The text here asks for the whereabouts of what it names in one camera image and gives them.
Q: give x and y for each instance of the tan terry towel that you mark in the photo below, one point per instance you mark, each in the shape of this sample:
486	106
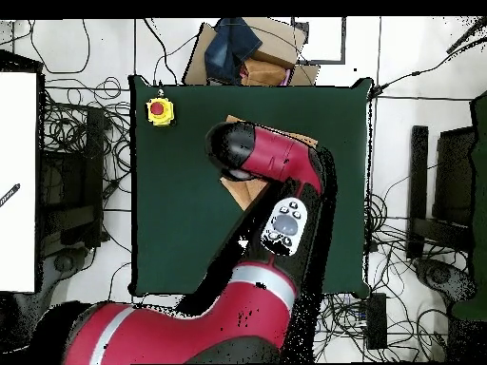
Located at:
243	192

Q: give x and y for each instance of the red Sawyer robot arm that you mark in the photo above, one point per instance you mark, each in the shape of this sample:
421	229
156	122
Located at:
281	156

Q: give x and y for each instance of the black flat bar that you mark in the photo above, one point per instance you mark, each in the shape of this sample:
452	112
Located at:
417	190

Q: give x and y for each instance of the dark green table cloth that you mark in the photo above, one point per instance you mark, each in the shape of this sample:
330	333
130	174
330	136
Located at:
171	190

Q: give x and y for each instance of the yellow emergency stop button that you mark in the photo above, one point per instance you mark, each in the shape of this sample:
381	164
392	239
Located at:
159	111

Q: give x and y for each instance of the folded tan towel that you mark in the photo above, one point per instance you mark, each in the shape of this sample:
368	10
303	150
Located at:
262	72

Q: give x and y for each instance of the blue denim jeans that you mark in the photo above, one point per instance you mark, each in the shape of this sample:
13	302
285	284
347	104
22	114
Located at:
228	45

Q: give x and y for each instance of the brown cardboard box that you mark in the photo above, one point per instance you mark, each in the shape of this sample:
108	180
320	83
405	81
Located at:
277	42

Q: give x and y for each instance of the black equipment case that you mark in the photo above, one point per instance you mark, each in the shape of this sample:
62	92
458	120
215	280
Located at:
72	171

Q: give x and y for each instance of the black power strip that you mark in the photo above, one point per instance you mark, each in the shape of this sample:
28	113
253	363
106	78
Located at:
376	319

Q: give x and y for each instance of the black box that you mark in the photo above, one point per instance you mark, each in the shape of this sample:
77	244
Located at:
454	171

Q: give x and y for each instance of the white desk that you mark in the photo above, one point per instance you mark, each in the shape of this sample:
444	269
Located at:
17	152

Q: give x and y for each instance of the green cloth on side table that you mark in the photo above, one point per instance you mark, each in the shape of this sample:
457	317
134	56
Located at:
480	190

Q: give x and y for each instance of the black rod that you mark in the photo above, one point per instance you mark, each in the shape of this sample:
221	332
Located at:
466	36

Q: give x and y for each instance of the black square metal frame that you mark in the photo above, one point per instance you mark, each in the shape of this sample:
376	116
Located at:
323	61

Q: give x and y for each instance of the black pedestal foot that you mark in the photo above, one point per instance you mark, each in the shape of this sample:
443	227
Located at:
64	262
441	275

